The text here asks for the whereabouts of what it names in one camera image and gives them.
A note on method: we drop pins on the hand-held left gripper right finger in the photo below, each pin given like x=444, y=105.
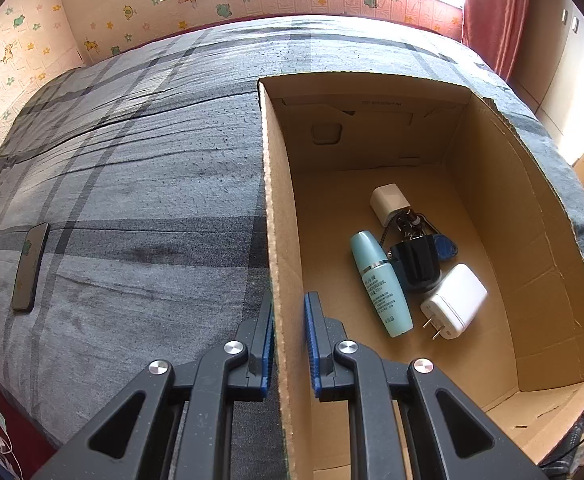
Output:
x=313, y=340

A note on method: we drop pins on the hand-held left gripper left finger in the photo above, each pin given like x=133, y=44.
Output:
x=267, y=355

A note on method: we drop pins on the teal cosmetic bottle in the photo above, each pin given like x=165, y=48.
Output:
x=382, y=285

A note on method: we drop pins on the black charger plug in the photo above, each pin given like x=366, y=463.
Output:
x=417, y=265

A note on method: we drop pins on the large white charger plug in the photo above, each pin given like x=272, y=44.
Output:
x=456, y=305

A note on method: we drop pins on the small white charger plug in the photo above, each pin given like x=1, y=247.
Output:
x=387, y=202

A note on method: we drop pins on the bunch of keys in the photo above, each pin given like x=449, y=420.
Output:
x=444, y=247

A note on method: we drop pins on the cardboard box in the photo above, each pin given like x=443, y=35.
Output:
x=497, y=240

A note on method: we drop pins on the black smartphone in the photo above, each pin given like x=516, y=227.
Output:
x=31, y=266

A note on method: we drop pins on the cream wardrobe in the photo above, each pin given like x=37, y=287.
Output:
x=562, y=60

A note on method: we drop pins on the red curtain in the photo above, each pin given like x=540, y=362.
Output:
x=497, y=10

